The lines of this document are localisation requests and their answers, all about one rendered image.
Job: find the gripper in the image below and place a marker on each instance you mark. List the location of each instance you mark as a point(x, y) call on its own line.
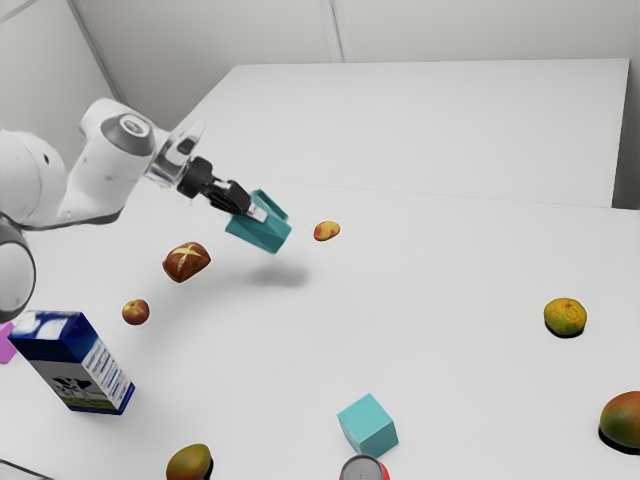
point(197, 176)

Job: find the teal faceted mug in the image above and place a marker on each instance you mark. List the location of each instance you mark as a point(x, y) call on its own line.
point(260, 235)

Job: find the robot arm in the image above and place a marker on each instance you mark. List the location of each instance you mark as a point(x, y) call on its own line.
point(105, 165)

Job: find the brown bread roll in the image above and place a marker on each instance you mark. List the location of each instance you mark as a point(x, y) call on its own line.
point(186, 262)

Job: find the small yellow red peach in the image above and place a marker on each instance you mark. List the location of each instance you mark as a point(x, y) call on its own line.
point(327, 231)

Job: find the small red apple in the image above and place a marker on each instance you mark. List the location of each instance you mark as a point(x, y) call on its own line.
point(135, 312)

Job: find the blue milk carton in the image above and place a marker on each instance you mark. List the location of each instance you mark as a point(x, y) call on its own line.
point(75, 365)

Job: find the teal cube block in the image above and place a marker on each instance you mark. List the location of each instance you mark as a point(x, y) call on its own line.
point(367, 425)

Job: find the red green mango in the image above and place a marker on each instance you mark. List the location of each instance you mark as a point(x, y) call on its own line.
point(189, 462)
point(622, 420)

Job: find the pink block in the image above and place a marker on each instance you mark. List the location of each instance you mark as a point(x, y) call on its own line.
point(5, 345)

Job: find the red soda can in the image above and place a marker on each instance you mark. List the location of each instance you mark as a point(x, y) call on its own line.
point(362, 470)

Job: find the green orange citrus fruit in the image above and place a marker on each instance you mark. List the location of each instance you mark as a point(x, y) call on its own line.
point(565, 315)

